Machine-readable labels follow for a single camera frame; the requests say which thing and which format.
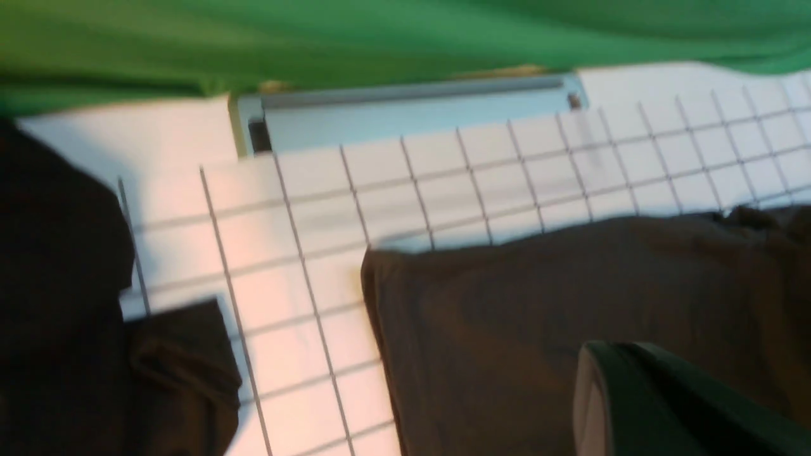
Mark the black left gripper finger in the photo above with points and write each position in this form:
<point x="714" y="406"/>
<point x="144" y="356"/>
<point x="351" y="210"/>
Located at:
<point x="638" y="399"/>

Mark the gray long-sleeve top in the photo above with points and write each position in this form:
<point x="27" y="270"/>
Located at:
<point x="480" y="344"/>

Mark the white grid paper mat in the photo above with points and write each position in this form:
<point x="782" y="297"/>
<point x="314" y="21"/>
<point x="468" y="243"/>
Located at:
<point x="278" y="238"/>

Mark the black crumpled garment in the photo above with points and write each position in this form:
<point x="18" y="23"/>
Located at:
<point x="76" y="377"/>

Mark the green backdrop cloth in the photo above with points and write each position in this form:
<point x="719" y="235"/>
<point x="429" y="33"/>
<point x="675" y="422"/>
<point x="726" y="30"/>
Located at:
<point x="59" y="55"/>

